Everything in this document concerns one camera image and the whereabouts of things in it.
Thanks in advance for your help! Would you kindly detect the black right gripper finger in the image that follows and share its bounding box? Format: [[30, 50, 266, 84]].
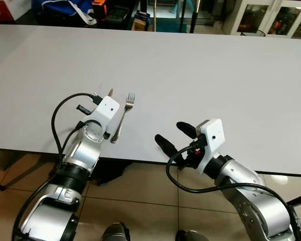
[[176, 122, 199, 140], [155, 134, 180, 157]]

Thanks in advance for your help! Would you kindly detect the silver metal fork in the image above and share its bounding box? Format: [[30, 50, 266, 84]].
[[110, 92, 136, 144]]

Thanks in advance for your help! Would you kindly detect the dark right robot foot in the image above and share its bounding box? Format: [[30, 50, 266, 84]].
[[176, 230, 209, 241]]

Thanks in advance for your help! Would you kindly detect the dark robot foot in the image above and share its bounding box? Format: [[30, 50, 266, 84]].
[[100, 222, 131, 241], [176, 230, 209, 241]]

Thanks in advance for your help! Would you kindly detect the dark left robot foot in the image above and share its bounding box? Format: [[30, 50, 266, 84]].
[[100, 222, 131, 241]]

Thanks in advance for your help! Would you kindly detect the black upright pole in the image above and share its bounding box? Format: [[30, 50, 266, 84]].
[[190, 0, 202, 34]]

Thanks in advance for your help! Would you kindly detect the brown cardboard box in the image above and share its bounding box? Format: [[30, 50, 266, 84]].
[[132, 18, 149, 32]]

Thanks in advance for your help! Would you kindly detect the thin light pole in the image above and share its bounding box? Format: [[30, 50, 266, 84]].
[[152, 0, 158, 32]]

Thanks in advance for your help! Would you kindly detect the orange and black device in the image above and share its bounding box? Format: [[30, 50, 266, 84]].
[[92, 0, 107, 19]]

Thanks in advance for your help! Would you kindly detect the white glass-door cabinet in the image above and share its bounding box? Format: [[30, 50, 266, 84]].
[[230, 0, 301, 39]]

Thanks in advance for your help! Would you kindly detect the red and white carton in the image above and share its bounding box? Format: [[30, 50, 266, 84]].
[[0, 0, 16, 22]]

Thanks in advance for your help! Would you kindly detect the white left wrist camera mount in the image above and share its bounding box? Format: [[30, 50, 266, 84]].
[[93, 95, 120, 134]]

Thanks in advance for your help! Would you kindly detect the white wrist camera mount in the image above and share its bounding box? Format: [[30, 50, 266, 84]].
[[93, 95, 120, 134], [195, 118, 225, 174]]

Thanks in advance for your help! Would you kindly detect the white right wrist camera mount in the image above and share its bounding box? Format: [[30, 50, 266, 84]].
[[195, 118, 225, 174]]

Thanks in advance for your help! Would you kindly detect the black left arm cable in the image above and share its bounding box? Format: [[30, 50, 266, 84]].
[[51, 92, 104, 157]]

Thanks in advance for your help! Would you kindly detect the blue bag with white straps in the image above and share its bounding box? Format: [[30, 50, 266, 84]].
[[33, 0, 98, 26]]

